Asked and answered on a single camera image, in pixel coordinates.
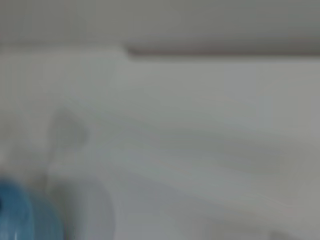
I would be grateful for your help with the blue bowl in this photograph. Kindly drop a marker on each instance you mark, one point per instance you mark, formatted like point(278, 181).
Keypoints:
point(22, 212)

